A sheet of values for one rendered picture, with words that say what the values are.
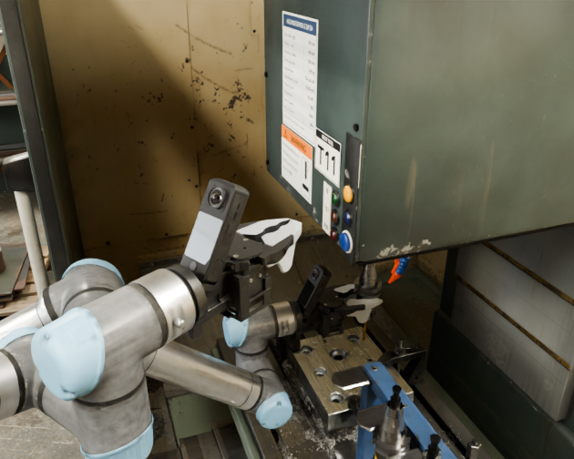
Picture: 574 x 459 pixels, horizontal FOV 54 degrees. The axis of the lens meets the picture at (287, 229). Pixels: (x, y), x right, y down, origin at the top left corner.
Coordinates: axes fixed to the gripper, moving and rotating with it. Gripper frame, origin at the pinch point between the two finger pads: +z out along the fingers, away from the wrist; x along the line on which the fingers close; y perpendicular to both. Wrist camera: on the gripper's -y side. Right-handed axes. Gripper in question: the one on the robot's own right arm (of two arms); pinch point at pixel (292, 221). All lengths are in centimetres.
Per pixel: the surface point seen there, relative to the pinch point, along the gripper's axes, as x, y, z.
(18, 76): -66, -11, -2
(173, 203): -117, 53, 70
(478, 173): 13.0, -1.7, 29.0
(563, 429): 28, 76, 74
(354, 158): 1.2, -5.9, 12.4
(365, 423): 6.1, 42.1, 13.0
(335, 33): -6.1, -21.8, 16.8
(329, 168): -6.4, -1.4, 16.8
